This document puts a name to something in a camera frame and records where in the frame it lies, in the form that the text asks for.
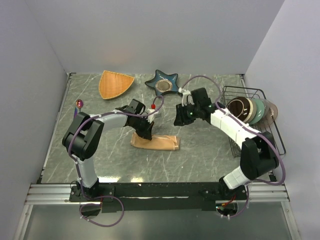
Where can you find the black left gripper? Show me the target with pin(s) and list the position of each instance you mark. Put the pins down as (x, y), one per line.
(146, 133)

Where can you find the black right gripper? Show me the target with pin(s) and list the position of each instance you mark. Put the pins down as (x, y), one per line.
(180, 119)

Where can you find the peach satin napkin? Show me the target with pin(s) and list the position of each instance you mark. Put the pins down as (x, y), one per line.
(158, 142)

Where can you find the iridescent knife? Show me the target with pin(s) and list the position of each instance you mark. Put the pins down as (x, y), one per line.
(75, 112)

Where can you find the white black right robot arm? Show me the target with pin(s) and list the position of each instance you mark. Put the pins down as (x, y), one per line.
(258, 154)

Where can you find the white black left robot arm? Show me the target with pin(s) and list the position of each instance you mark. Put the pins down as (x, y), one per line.
(82, 139)

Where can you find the blue star-shaped dish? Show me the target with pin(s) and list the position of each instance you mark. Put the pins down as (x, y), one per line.
(163, 83)

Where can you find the orange woven shield tray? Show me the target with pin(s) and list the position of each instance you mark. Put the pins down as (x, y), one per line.
(113, 84)

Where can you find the brown bowl in rack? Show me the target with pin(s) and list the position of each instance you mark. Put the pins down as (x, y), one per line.
(241, 107)

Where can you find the iridescent spoon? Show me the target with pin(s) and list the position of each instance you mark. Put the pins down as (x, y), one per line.
(79, 104)

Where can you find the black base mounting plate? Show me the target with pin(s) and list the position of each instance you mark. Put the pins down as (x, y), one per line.
(148, 196)

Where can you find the green plate in rack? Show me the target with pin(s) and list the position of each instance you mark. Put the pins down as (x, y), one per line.
(260, 111)

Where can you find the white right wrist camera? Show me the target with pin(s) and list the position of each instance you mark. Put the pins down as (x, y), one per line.
(186, 97)

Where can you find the black wire dish rack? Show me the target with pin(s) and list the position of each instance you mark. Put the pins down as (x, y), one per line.
(230, 92)

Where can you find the aluminium frame rail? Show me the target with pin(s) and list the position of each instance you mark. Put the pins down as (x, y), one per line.
(59, 194)

